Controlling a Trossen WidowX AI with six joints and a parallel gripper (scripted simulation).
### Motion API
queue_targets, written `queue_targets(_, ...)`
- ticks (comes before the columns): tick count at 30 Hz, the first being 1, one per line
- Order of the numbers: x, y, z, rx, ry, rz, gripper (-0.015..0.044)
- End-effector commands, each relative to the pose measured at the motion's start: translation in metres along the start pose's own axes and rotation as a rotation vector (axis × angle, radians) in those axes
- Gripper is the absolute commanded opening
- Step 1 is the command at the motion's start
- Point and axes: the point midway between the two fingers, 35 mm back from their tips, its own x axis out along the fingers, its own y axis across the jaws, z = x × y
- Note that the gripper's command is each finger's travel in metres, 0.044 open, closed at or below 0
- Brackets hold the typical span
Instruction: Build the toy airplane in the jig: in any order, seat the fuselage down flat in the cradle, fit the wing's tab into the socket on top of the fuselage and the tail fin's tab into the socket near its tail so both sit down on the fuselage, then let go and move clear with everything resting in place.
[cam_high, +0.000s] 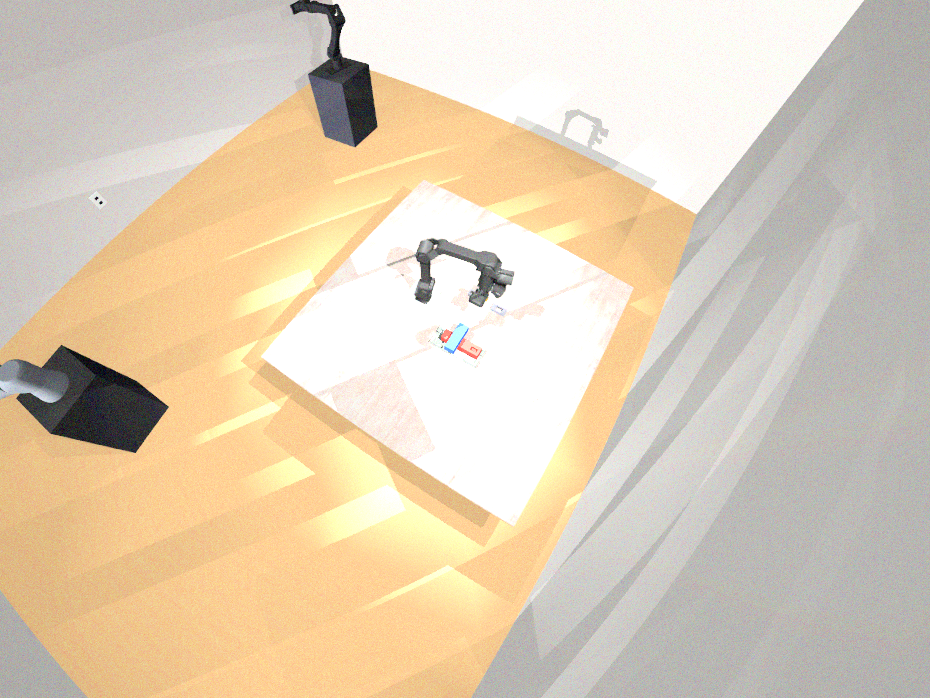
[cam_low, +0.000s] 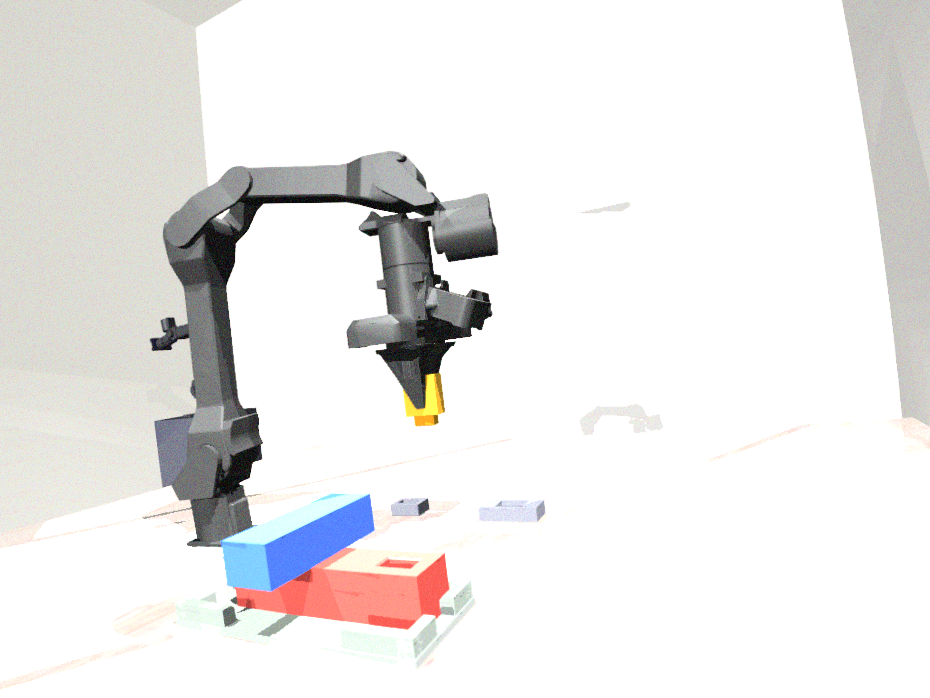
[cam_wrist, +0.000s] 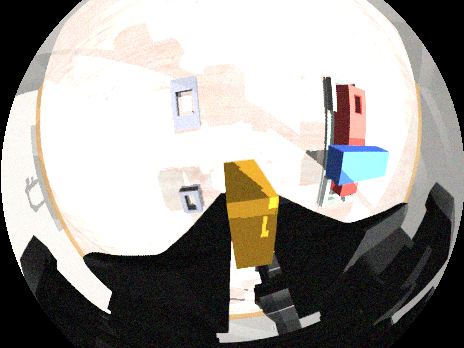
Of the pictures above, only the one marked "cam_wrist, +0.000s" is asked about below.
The yellow block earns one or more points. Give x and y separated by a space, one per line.
252 212

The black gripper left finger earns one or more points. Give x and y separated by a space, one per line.
194 272

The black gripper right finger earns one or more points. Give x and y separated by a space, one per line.
315 252

